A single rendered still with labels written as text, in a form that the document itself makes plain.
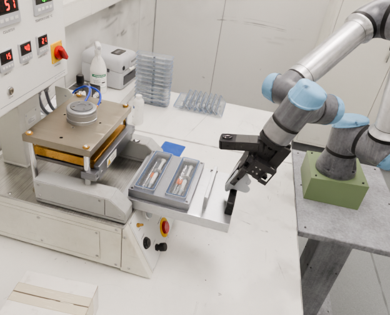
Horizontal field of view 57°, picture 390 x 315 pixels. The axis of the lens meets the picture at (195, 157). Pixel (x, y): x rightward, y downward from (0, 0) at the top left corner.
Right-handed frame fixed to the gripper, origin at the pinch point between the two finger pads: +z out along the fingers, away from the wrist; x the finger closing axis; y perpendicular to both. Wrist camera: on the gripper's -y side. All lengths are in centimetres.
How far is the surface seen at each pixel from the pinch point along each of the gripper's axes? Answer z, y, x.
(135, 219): 16.3, -16.9, -11.7
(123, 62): 28, -60, 88
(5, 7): -17, -64, -8
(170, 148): 33, -17, 51
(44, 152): 12.7, -46.1, -10.2
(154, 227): 22.4, -10.7, -5.1
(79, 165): 10.6, -36.5, -9.9
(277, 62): 30, 28, 246
